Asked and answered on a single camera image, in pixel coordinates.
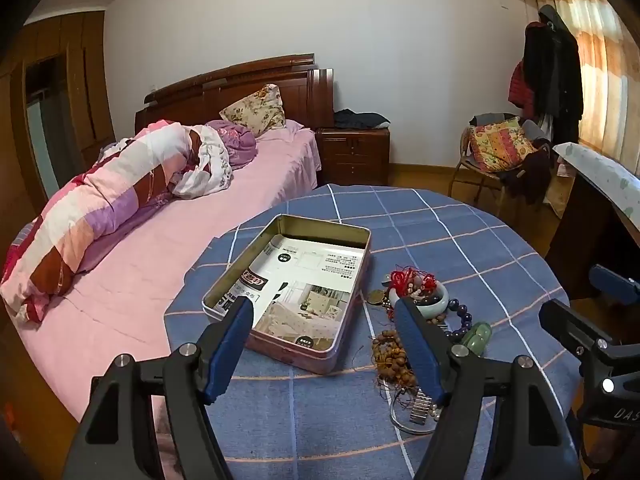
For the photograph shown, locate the rectangular metal tin box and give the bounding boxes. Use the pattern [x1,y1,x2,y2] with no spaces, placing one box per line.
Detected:
[201,214,372,376]

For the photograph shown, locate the wooden chair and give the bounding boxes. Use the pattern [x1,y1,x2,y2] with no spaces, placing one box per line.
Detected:
[448,114,551,211]

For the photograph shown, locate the hanging red jacket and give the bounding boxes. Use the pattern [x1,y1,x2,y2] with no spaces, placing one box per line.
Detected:
[508,60,536,119]

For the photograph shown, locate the dark wooden headboard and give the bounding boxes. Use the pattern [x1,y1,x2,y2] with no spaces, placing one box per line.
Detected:
[135,53,335,132]

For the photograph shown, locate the green jade pendant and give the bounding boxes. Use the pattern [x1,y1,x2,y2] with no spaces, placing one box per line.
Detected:
[461,321,492,351]

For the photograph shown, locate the white desk cover sheet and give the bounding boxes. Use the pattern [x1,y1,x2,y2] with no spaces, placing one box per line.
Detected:
[552,142,640,233]

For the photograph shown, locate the silver metal watch band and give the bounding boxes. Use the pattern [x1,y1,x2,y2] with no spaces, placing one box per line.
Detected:
[390,387,441,435]

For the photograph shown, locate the orange patterned curtain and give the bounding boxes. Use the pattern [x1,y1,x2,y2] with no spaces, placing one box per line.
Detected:
[525,0,640,181]

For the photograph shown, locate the colourful patterned cushion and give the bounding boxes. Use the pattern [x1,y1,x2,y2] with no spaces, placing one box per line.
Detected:
[467,117,536,173]

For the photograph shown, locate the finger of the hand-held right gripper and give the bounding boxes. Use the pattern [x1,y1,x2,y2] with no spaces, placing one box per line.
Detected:
[538,299,626,361]
[588,264,640,307]

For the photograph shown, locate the dark purple bead bracelet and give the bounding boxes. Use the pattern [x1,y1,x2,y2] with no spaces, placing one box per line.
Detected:
[440,298,474,344]

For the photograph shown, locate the dark wooden nightstand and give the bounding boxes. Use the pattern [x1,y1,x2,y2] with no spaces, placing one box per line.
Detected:
[315,127,391,187]

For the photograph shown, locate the brown wooden wardrobe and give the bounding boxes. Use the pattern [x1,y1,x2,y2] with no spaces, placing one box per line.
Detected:
[0,10,116,211]

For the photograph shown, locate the printed paper tin lining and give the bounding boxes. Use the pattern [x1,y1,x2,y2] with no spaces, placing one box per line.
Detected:
[212,239,365,353]

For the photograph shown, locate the purple blanket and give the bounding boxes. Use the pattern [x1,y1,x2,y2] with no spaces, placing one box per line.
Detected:
[205,120,259,170]

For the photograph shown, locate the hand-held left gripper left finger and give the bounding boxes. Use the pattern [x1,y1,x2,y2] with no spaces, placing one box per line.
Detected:
[62,296,255,480]

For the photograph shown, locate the blue plaid tablecloth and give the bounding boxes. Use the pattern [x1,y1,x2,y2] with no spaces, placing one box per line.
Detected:
[164,183,583,480]

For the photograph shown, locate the brown wooden bead string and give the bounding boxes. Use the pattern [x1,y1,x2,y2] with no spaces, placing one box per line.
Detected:
[371,329,419,392]

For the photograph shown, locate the dark folded clothes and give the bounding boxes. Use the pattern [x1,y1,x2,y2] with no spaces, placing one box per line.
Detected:
[333,108,391,130]

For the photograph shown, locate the dark garment on chair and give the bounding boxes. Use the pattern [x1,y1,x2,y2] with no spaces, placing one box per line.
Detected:
[500,149,553,205]

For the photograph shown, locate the pink patchwork quilt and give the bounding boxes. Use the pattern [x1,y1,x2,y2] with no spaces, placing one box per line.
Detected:
[0,120,235,323]

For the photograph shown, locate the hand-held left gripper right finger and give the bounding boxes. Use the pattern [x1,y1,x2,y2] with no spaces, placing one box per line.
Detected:
[394,298,583,480]

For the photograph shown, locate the floral pillow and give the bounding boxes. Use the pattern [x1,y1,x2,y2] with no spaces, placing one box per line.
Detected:
[219,84,287,136]

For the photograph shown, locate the red knotted cord charm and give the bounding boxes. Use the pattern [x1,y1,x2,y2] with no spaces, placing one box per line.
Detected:
[390,267,439,297]

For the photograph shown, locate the pale green jade bangle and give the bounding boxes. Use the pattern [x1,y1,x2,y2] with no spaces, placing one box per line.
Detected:
[389,280,450,319]

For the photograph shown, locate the bed with pink sheet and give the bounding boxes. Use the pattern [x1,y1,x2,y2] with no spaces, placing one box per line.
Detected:
[0,117,321,423]

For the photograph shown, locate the hanging black coat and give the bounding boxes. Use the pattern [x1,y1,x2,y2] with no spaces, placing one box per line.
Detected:
[522,5,584,147]

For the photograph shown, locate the dark wooden desk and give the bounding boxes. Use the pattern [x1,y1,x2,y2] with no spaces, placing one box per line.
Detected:
[545,160,640,301]

